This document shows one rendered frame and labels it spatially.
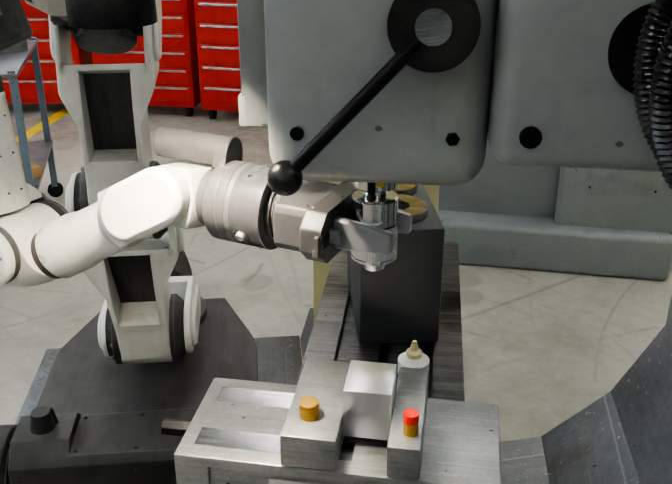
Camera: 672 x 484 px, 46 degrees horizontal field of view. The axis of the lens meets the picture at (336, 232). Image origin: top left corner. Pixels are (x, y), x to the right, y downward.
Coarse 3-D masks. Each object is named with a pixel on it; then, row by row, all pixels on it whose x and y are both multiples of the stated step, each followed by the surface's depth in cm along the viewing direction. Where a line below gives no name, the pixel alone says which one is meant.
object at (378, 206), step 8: (360, 192) 80; (392, 192) 80; (352, 200) 79; (360, 200) 78; (376, 200) 78; (384, 200) 78; (392, 200) 78; (360, 208) 78; (368, 208) 78; (376, 208) 78; (384, 208) 78; (392, 208) 78
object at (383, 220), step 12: (360, 216) 79; (372, 216) 78; (384, 216) 78; (396, 216) 79; (384, 228) 79; (396, 228) 80; (396, 240) 81; (360, 252) 80; (396, 252) 82; (372, 264) 80; (384, 264) 80
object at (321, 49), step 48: (288, 0) 63; (336, 0) 63; (384, 0) 62; (480, 0) 62; (288, 48) 65; (336, 48) 64; (384, 48) 64; (480, 48) 63; (288, 96) 66; (336, 96) 66; (384, 96) 65; (432, 96) 65; (480, 96) 65; (288, 144) 68; (336, 144) 67; (384, 144) 67; (432, 144) 66; (480, 144) 67
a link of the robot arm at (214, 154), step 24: (168, 144) 87; (192, 144) 86; (216, 144) 85; (240, 144) 87; (192, 168) 86; (216, 168) 85; (192, 192) 85; (216, 192) 83; (192, 216) 86; (216, 216) 83
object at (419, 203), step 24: (408, 192) 123; (432, 216) 117; (408, 240) 113; (432, 240) 113; (360, 264) 114; (408, 264) 115; (432, 264) 115; (360, 288) 116; (384, 288) 116; (408, 288) 116; (432, 288) 116; (360, 312) 117; (384, 312) 118; (408, 312) 118; (432, 312) 118; (360, 336) 119; (384, 336) 119; (408, 336) 119; (432, 336) 120
